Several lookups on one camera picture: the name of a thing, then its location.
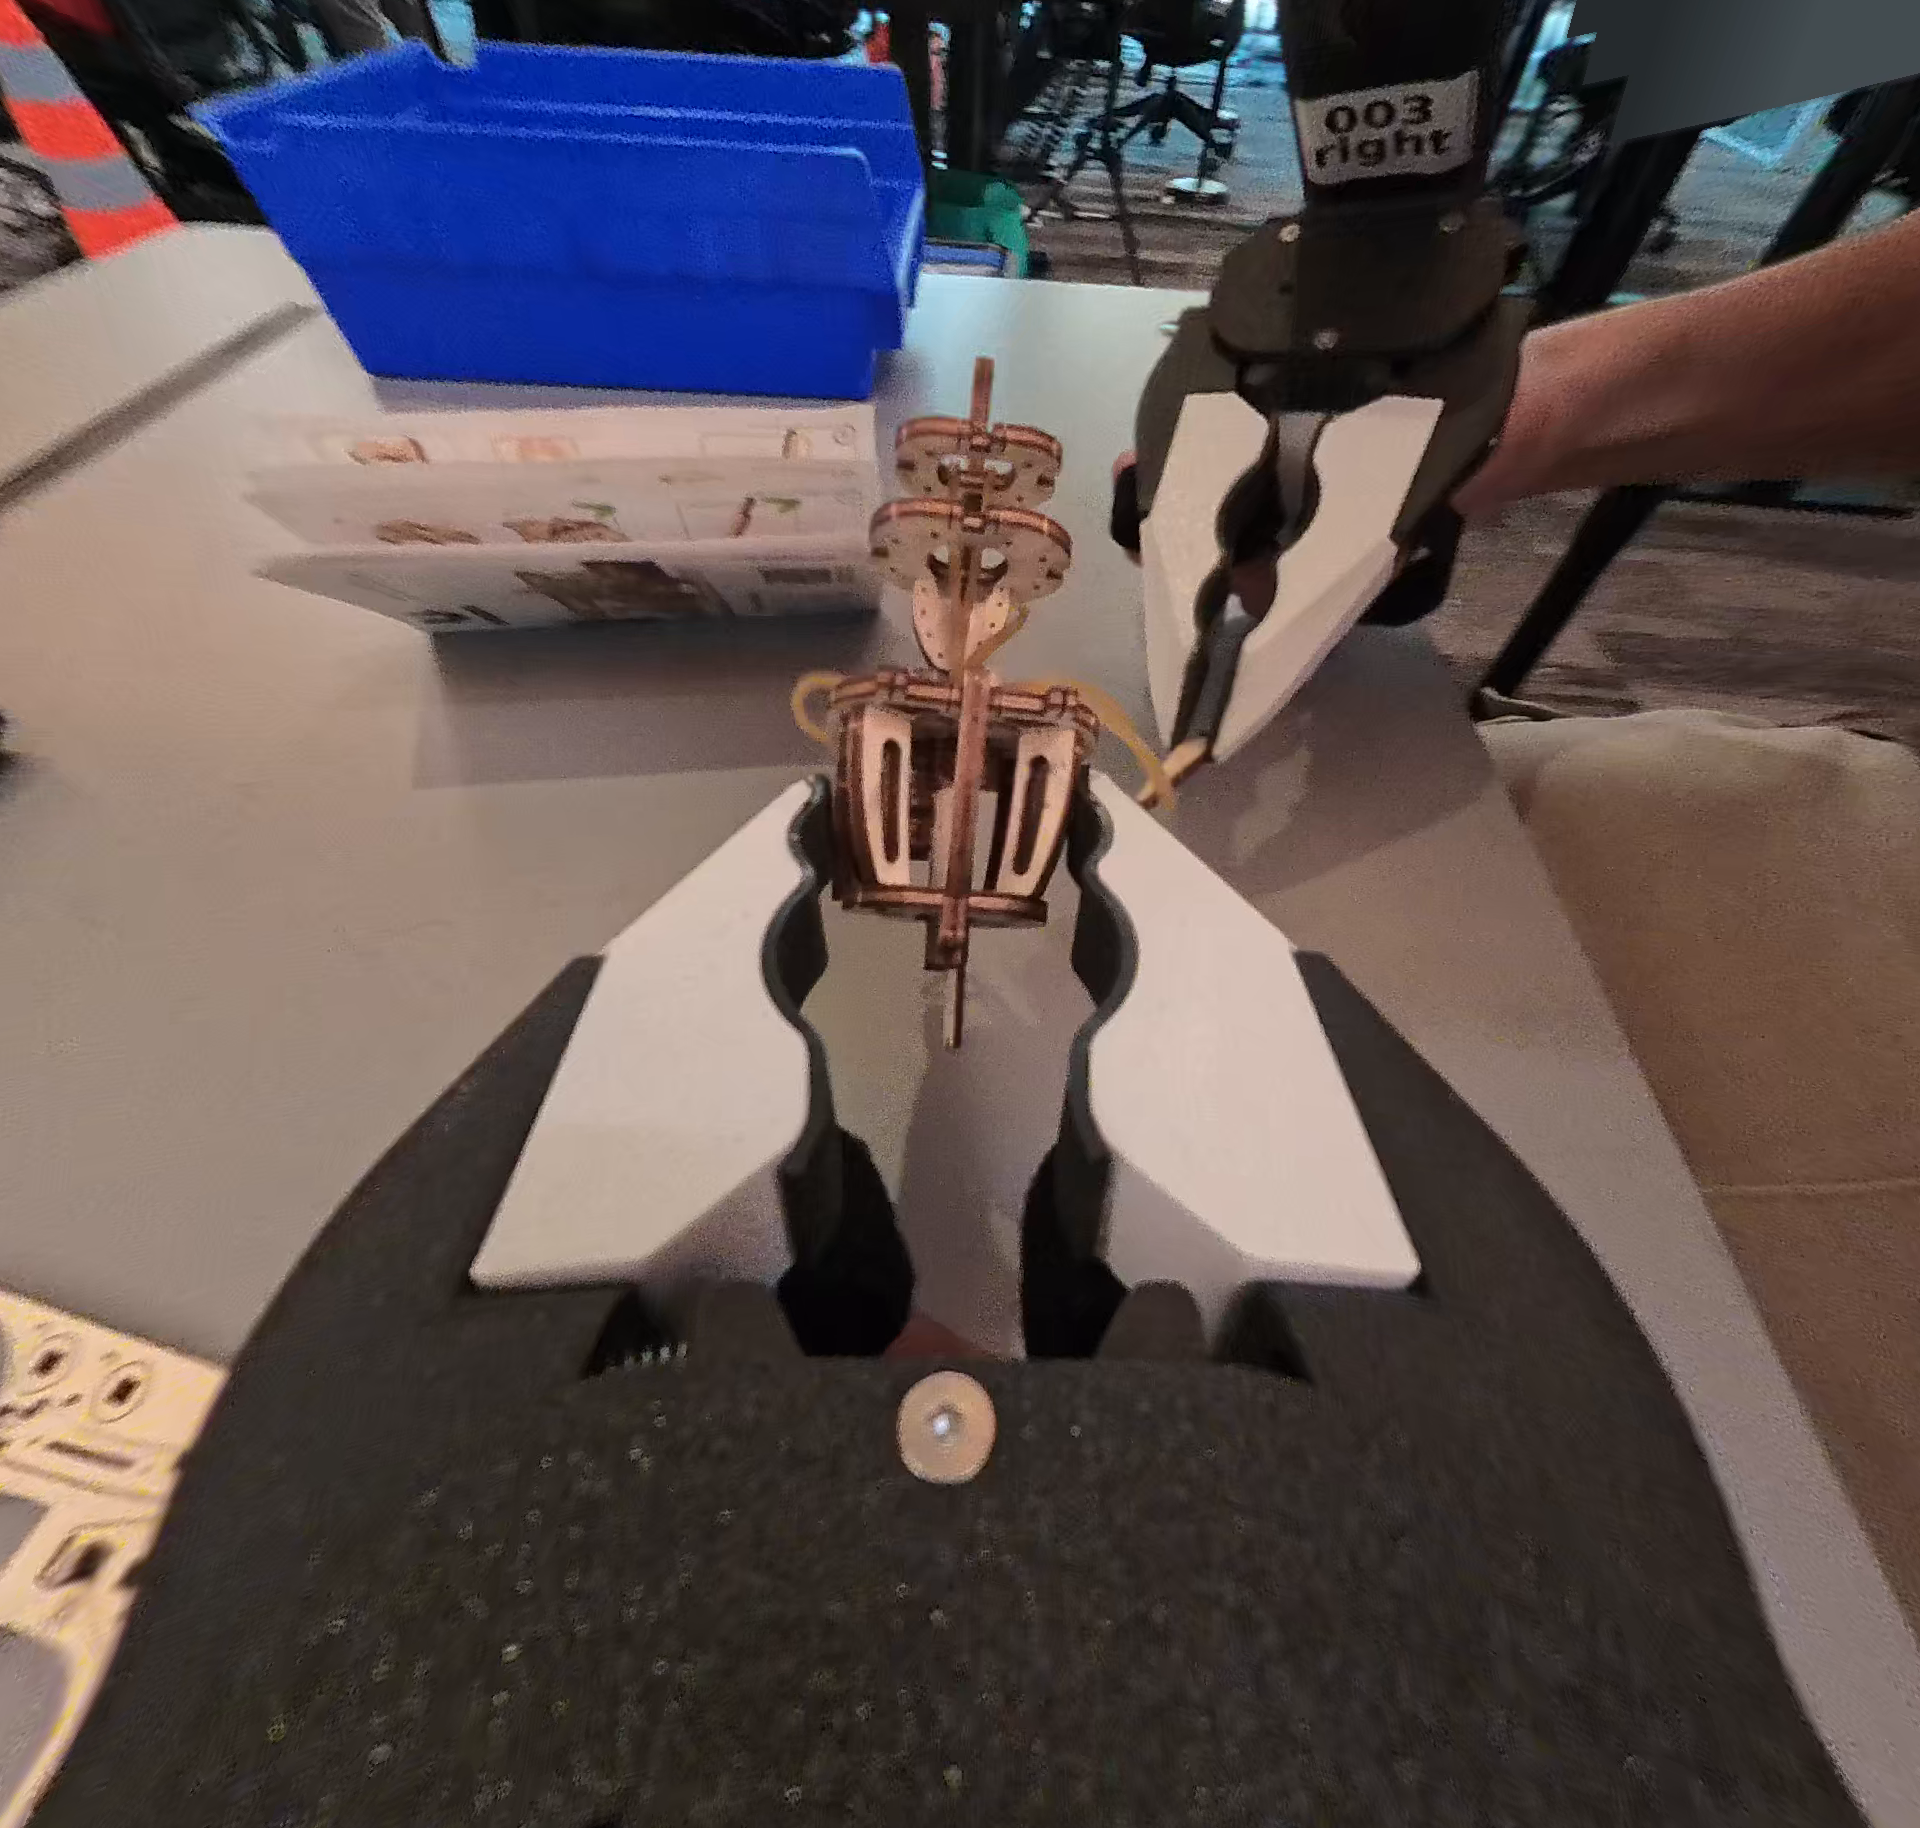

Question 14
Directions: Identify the wooden mechanical model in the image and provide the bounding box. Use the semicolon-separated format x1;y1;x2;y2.
791;353;1103;1054

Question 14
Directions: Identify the blue plastic bin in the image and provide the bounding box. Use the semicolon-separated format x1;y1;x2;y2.
193;39;928;402

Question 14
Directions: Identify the white illustrated instruction sheet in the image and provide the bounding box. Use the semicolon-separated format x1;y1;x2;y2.
244;409;882;548

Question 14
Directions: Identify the illustrated instruction booklet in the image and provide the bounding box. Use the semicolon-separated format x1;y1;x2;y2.
253;530;890;640

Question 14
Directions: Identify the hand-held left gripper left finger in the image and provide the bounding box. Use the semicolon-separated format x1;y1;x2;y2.
467;773;918;1361

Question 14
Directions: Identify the black slanted table leg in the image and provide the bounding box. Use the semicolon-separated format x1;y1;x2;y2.
1470;87;1920;719

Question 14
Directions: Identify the yellow rubber band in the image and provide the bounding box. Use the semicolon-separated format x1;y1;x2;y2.
791;669;1188;809

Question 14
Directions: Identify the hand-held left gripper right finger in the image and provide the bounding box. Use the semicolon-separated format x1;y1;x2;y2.
1015;773;1423;1361

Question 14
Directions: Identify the laser-cut wooden parts sheet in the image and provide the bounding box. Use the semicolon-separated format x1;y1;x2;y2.
0;1287;228;1679

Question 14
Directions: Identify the person's right forearm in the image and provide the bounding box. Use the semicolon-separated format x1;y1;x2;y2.
1453;221;1920;517

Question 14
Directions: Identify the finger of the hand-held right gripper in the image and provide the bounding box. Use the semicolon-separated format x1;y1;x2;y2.
1136;387;1308;758
1192;396;1448;767

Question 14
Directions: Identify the black office chair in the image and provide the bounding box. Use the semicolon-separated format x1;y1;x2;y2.
1034;0;1248;286

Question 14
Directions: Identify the orange reflective vest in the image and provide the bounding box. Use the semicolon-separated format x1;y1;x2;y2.
0;0;181;262

